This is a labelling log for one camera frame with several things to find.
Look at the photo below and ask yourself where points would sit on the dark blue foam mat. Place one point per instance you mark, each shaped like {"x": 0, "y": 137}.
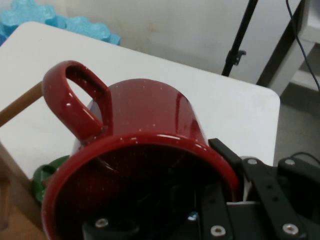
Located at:
{"x": 2, "y": 40}

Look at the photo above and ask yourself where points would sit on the light blue foam mat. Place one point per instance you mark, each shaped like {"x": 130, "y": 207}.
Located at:
{"x": 82, "y": 26}

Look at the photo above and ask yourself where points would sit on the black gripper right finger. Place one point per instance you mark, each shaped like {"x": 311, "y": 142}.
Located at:
{"x": 272, "y": 195}

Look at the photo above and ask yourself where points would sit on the brown wooden mug tree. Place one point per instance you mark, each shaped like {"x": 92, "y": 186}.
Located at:
{"x": 15, "y": 106}

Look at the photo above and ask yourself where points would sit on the green mug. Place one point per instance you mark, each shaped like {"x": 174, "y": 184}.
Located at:
{"x": 40, "y": 180}

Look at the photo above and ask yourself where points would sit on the black framed white desk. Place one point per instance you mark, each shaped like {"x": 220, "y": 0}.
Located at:
{"x": 282, "y": 47}

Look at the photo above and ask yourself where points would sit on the red speckled mug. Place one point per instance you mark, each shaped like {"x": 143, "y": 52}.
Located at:
{"x": 150, "y": 112}

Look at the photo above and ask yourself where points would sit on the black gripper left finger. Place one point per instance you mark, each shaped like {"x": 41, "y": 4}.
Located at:
{"x": 215, "y": 225}

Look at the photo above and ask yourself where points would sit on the black tripod stand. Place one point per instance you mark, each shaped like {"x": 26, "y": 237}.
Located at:
{"x": 237, "y": 47}

